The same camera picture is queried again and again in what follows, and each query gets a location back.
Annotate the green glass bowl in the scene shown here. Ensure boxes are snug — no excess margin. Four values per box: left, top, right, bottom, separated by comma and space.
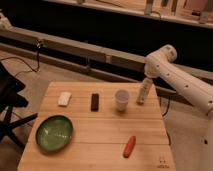
35, 115, 74, 153

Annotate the black chair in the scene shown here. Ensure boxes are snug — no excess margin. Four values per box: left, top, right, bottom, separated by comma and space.
0, 62, 37, 149

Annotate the white rectangular block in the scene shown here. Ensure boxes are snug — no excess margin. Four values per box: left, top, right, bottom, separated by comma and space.
58, 92, 72, 106

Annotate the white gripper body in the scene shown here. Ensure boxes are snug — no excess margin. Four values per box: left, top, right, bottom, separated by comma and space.
136, 78, 153, 105

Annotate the orange carrot toy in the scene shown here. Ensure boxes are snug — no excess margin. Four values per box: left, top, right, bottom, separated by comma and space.
123, 136, 136, 158

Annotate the black rectangular block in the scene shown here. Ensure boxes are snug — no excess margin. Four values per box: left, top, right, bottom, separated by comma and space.
91, 93, 99, 111

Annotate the black cable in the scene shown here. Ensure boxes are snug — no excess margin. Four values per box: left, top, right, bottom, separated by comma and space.
0, 39, 44, 78

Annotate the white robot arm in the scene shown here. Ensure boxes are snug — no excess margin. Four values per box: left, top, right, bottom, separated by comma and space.
144, 44, 213, 118

